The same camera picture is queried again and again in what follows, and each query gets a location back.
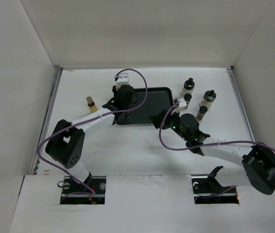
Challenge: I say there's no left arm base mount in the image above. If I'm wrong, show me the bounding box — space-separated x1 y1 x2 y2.
57 176 107 205

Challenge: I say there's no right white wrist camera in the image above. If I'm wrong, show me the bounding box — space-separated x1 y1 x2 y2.
172 98 187 113

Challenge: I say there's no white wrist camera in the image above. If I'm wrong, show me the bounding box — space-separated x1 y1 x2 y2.
115 73 129 90
172 98 187 113

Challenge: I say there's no white jar black knob lid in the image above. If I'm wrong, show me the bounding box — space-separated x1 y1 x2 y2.
181 78 195 96

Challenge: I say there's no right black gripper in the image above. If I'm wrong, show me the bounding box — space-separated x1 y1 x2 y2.
149 107 189 141

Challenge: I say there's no small yellow label sauce bottle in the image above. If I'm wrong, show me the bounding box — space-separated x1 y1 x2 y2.
86 96 98 113

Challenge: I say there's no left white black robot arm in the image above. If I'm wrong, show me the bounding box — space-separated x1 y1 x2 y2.
45 84 134 194

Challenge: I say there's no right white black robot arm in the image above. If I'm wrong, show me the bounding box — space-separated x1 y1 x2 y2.
149 110 275 195

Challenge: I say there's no black plastic tray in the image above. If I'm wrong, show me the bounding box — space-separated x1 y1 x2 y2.
117 87 173 125

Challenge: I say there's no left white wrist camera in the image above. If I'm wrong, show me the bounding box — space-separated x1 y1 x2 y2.
115 73 129 90

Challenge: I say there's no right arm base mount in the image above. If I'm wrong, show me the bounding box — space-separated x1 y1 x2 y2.
191 166 239 204

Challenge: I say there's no small brown spice jar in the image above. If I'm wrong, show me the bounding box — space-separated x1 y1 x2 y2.
184 93 192 110

